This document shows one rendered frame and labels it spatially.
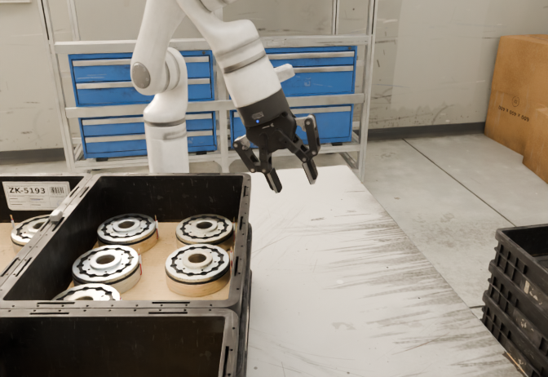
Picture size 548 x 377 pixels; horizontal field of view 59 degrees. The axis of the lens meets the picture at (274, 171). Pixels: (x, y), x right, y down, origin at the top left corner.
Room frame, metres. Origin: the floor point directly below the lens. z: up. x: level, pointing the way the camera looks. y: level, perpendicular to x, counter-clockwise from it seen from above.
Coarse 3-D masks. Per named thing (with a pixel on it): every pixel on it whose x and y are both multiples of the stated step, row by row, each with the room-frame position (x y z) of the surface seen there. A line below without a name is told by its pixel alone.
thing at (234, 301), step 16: (96, 176) 0.84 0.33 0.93; (112, 176) 0.84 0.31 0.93; (128, 176) 0.84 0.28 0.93; (144, 176) 0.84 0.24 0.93; (160, 176) 0.84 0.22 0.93; (176, 176) 0.84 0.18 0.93; (192, 176) 0.84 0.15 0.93; (208, 176) 0.85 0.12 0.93; (224, 176) 0.85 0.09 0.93; (240, 176) 0.85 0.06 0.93; (80, 192) 0.77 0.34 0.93; (240, 208) 0.71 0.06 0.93; (64, 224) 0.67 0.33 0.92; (48, 240) 0.61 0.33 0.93; (240, 240) 0.61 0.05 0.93; (32, 256) 0.57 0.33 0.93; (240, 256) 0.57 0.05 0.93; (16, 272) 0.53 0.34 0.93; (240, 272) 0.53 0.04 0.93; (0, 288) 0.50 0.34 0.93; (240, 288) 0.50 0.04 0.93; (0, 304) 0.47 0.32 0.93; (16, 304) 0.47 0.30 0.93; (32, 304) 0.47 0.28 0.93; (48, 304) 0.47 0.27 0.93; (64, 304) 0.47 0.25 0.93; (80, 304) 0.47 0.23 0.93; (96, 304) 0.47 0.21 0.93; (112, 304) 0.47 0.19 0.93; (128, 304) 0.47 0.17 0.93; (144, 304) 0.47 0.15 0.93; (160, 304) 0.47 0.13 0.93; (176, 304) 0.47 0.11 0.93; (192, 304) 0.47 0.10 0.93; (208, 304) 0.47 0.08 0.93; (224, 304) 0.47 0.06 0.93; (240, 304) 0.48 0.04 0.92
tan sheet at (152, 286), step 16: (160, 224) 0.83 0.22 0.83; (176, 224) 0.83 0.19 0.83; (160, 240) 0.78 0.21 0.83; (144, 256) 0.72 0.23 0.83; (160, 256) 0.72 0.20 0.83; (144, 272) 0.68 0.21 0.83; (160, 272) 0.68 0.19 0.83; (144, 288) 0.63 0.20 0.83; (160, 288) 0.63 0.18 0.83; (224, 288) 0.63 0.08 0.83
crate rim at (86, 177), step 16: (0, 176) 0.84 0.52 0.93; (16, 176) 0.84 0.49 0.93; (32, 176) 0.84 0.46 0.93; (48, 176) 0.84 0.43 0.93; (64, 176) 0.84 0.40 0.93; (80, 176) 0.84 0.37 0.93; (64, 208) 0.71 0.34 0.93; (48, 224) 0.66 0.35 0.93; (32, 240) 0.61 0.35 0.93; (16, 256) 0.57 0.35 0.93
